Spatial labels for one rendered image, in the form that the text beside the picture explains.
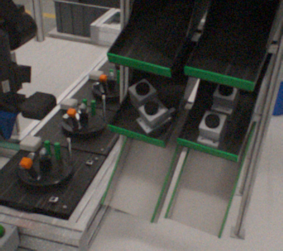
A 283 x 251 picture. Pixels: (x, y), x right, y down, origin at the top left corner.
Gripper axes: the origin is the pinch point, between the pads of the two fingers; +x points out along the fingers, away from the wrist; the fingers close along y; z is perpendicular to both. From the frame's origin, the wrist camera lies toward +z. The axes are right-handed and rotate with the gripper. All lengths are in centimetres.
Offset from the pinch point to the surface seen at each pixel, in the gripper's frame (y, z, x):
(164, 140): -27.8, 10.5, 4.4
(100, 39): 37, 137, 37
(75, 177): -2.8, 20.2, 28.4
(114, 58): -16.5, 12.2, -10.7
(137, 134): -21.9, 11.0, 4.7
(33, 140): 14.0, 29.5, 26.4
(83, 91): 15, 65, 28
